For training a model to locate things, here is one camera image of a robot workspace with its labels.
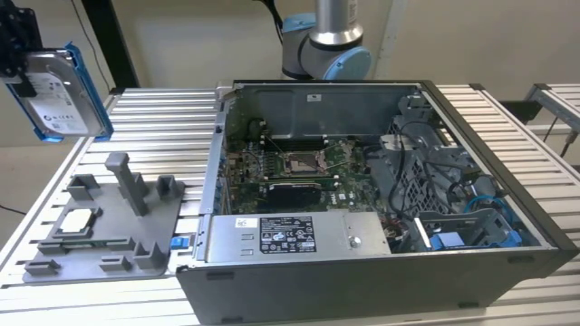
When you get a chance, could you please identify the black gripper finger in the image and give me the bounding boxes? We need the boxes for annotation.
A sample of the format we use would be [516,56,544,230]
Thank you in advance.
[13,69,38,98]

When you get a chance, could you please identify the hard disk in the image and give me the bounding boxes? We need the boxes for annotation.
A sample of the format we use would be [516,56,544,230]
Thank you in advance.
[5,41,114,143]

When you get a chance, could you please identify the grey disk bay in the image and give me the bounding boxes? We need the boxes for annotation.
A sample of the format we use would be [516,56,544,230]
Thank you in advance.
[414,207,522,253]

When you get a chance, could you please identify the silver CPU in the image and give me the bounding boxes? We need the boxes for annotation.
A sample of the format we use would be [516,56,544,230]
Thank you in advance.
[61,209,102,234]

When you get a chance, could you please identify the grey parts rack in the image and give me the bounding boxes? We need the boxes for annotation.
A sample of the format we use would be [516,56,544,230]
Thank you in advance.
[21,151,186,285]

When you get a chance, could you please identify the thin locking lever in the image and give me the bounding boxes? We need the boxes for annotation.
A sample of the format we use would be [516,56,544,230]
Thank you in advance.
[269,137,293,156]

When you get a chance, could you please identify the CPU socket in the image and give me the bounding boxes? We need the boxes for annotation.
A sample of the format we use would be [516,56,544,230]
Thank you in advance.
[280,151,329,177]

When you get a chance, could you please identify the black graphics card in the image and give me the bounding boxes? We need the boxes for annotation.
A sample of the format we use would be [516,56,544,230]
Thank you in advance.
[266,182,324,209]

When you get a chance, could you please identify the green motherboard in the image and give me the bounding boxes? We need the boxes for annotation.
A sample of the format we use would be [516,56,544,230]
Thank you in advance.
[224,135,394,213]

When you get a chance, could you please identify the silver power supply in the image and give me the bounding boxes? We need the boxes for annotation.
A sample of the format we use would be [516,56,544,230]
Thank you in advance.
[205,213,393,264]

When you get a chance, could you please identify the grey perforated drive cage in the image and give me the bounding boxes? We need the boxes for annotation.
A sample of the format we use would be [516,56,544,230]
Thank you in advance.
[366,115,500,218]

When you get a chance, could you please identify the black open PC case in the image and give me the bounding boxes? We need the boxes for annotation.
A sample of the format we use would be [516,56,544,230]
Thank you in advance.
[173,79,580,326]

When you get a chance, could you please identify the blue bay clip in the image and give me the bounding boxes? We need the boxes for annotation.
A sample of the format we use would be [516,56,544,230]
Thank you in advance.
[428,232,465,251]

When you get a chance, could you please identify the slatted metal side table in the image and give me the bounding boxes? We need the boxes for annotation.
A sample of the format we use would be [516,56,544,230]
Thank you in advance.
[524,82,580,137]

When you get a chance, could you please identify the black camera cable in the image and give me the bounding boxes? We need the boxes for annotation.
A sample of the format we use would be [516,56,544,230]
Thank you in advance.
[70,0,112,90]

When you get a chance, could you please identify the black upright post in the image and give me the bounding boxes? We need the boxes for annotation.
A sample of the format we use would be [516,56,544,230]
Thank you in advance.
[80,0,141,90]

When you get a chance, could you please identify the black floor cable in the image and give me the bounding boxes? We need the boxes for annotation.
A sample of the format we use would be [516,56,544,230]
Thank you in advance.
[0,202,28,216]

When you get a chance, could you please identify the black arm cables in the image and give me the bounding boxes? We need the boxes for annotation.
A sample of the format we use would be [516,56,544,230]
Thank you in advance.
[261,0,286,39]

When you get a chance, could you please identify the black wire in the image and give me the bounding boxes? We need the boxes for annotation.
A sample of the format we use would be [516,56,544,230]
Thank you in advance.
[388,123,454,219]

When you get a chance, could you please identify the blue wire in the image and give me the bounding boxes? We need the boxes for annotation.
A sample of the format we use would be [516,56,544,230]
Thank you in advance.
[465,194,510,222]

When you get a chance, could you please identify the black table bracket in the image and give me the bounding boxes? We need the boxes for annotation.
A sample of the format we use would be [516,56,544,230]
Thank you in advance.
[500,99,542,125]

